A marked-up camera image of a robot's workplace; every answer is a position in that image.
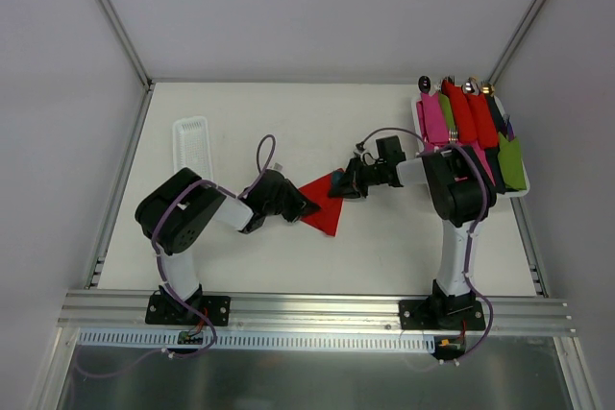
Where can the blue plastic spoon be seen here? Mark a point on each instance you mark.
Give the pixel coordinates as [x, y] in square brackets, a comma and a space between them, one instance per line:
[337, 175]

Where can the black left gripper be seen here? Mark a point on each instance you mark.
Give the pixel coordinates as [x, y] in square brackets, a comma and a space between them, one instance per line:
[292, 200]

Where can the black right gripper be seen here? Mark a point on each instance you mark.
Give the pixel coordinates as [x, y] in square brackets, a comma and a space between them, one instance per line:
[356, 178]

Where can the aluminium mounting rail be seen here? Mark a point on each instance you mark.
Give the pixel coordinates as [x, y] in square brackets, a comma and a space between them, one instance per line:
[513, 316]

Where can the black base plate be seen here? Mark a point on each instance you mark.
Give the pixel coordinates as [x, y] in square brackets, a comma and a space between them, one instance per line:
[417, 314]
[164, 310]

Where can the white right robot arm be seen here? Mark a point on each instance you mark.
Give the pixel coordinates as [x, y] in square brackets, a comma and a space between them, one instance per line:
[461, 193]

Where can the white utensil tray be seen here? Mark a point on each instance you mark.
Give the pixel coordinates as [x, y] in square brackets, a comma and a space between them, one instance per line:
[190, 146]

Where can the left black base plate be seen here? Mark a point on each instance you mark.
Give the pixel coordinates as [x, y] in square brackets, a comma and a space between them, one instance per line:
[164, 310]

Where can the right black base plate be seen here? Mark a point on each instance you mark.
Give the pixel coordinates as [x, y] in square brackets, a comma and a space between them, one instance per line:
[417, 314]

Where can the red paper napkin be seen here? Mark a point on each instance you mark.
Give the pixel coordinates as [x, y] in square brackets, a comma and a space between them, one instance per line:
[327, 219]

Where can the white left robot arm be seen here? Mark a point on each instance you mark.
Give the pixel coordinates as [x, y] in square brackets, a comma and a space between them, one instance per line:
[176, 214]

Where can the white slotted cable duct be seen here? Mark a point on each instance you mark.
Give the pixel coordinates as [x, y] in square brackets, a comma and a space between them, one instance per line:
[254, 340]

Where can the white basket of rolled napkins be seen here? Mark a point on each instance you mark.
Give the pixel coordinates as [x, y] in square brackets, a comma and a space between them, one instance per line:
[472, 116]

